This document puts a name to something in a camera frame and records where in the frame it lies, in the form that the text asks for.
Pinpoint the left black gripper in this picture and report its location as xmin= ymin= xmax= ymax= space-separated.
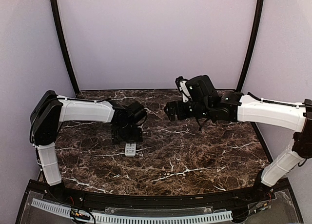
xmin=112 ymin=122 xmax=143 ymax=144

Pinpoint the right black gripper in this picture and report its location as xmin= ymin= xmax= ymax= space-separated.
xmin=164 ymin=98 xmax=212 ymax=121

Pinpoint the white remote control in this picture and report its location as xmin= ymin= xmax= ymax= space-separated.
xmin=124 ymin=143 xmax=137 ymax=157

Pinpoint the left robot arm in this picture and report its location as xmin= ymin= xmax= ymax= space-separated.
xmin=29 ymin=90 xmax=148 ymax=203

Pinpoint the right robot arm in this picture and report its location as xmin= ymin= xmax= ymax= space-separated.
xmin=164 ymin=75 xmax=312 ymax=202

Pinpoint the black front rail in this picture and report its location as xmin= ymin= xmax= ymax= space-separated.
xmin=60 ymin=188 xmax=259 ymax=210

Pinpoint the white slotted cable duct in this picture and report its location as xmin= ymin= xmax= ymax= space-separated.
xmin=31 ymin=199 xmax=233 ymax=224

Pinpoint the right black frame post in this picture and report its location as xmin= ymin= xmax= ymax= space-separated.
xmin=236 ymin=0 xmax=264 ymax=92

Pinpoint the black frame post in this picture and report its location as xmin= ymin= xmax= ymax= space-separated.
xmin=50 ymin=0 xmax=80 ymax=95
xmin=236 ymin=0 xmax=264 ymax=92

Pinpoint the left black frame post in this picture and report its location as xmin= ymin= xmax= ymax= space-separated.
xmin=50 ymin=0 xmax=80 ymax=95

